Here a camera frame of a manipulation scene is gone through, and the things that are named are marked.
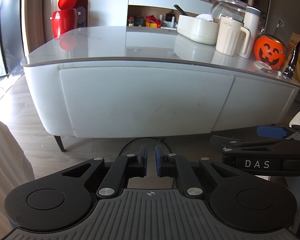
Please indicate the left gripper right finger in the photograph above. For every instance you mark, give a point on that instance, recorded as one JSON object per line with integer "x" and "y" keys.
{"x": 235, "y": 198}

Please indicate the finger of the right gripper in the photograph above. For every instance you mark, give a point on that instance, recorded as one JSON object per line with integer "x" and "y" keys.
{"x": 231, "y": 146}
{"x": 274, "y": 132}

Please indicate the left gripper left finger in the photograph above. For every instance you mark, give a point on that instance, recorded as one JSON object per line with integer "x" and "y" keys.
{"x": 62, "y": 199}

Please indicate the white wooden drawer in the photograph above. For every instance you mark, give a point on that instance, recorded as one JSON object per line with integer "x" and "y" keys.
{"x": 123, "y": 102}

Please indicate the round white cup lid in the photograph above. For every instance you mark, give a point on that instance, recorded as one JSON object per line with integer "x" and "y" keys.
{"x": 261, "y": 66}

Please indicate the orange pumpkin bucket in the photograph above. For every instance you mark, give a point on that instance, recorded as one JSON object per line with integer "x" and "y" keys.
{"x": 270, "y": 50}

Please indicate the cream ribbed coffee mug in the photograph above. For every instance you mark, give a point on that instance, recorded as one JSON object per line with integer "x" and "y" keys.
{"x": 228, "y": 35}

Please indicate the white cabinet table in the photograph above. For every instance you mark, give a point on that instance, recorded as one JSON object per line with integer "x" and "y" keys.
{"x": 255, "y": 98}

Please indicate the cream tissue box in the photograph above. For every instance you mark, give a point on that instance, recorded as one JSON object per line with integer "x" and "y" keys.
{"x": 198, "y": 30}

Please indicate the glass jar with lid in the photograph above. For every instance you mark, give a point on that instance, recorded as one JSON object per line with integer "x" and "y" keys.
{"x": 234, "y": 9}

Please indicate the black remote control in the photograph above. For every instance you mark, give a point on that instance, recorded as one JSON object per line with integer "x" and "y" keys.
{"x": 181, "y": 11}

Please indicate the yellow red toy truck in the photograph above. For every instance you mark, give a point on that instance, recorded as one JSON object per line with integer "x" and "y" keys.
{"x": 152, "y": 22}

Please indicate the red pedal trash bin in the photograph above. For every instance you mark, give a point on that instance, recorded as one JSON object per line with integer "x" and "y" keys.
{"x": 65, "y": 19}

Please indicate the small spice jar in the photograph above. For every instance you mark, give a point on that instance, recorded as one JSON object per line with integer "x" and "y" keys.
{"x": 131, "y": 21}

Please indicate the white wall shelf unit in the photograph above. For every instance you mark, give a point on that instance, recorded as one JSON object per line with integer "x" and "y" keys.
{"x": 165, "y": 2}

